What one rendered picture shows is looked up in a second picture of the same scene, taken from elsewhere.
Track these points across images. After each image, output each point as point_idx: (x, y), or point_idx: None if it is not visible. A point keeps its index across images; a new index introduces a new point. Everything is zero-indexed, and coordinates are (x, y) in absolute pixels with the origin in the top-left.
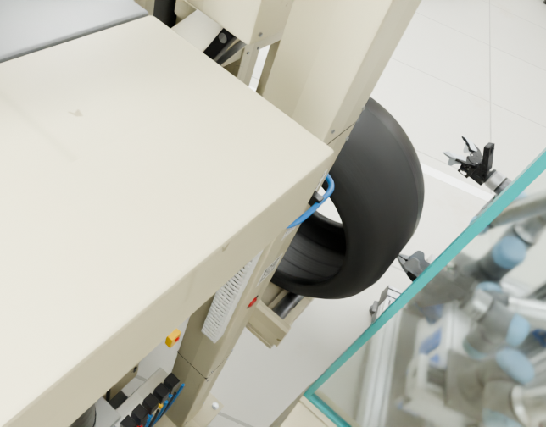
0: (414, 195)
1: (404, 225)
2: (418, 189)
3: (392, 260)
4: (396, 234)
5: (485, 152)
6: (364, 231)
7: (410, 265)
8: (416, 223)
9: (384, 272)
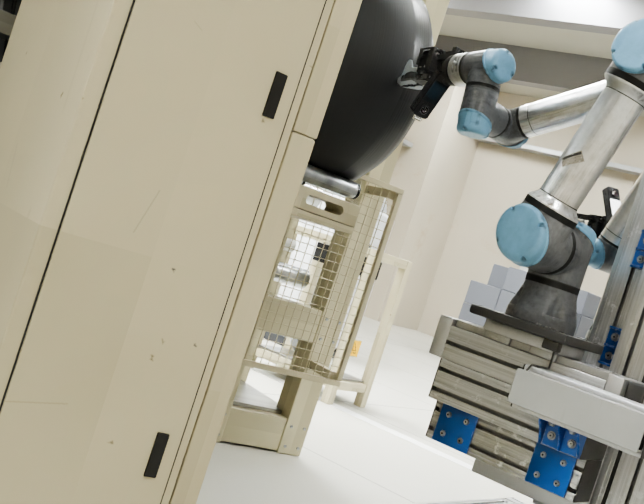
0: (408, 5)
1: (391, 12)
2: (416, 9)
3: (377, 41)
4: (376, 2)
5: (604, 194)
6: None
7: (405, 71)
8: (417, 43)
9: (366, 48)
